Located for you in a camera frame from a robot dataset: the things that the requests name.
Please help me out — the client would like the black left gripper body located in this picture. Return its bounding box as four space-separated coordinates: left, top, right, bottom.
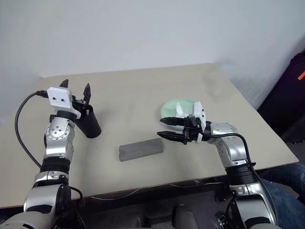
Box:
71 96 93 118

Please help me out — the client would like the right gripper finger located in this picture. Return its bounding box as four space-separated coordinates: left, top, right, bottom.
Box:
159 116 185 126
156 131 186 144

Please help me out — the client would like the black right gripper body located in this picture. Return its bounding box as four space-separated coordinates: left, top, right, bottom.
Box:
182 115 203 145

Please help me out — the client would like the light green plate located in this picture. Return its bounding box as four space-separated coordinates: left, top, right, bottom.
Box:
160 98 198 130

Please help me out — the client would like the white tissue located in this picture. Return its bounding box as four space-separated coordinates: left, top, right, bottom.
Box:
175 103 189 118

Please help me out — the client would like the black plastic cup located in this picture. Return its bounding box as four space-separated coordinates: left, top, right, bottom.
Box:
76 104 102 139

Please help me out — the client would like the grey glasses case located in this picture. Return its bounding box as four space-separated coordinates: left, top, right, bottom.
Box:
118 137 165 163

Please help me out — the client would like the grey rounded shape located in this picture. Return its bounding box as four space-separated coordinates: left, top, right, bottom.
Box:
172 204 203 229
123 209 151 229

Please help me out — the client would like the black bag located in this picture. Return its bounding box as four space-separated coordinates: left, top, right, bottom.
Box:
257 52 305 144

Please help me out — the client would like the person leg in blue jeans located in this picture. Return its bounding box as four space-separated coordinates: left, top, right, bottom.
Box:
258 163 305 229

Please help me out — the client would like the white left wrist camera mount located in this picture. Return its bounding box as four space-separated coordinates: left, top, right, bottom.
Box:
47 86 81 118

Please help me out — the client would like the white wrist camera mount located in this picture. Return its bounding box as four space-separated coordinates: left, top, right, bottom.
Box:
47 86 81 118
190 101 207 144

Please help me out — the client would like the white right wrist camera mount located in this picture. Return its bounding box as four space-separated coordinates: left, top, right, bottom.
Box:
190 101 207 144

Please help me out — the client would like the thin white wire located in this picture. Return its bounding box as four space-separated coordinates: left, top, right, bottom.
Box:
91 187 141 200
166 179 225 186

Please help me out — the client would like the black table frame bar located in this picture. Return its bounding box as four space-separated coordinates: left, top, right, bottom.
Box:
69 180 230 208

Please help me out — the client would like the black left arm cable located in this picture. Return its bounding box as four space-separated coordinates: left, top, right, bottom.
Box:
14 90 49 168

